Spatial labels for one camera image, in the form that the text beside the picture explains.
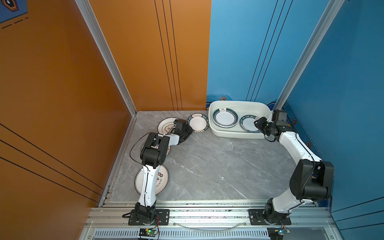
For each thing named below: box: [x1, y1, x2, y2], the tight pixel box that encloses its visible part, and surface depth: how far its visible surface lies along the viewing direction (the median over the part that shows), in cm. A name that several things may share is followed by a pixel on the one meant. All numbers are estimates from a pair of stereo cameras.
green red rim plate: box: [212, 107, 239, 129], surface depth 115 cm
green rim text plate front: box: [239, 114, 261, 133], surface depth 114 cm
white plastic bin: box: [208, 100, 273, 139], surface depth 116 cm
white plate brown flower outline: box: [157, 117, 179, 135], surface depth 114 cm
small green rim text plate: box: [187, 113, 210, 133], surface depth 115 cm
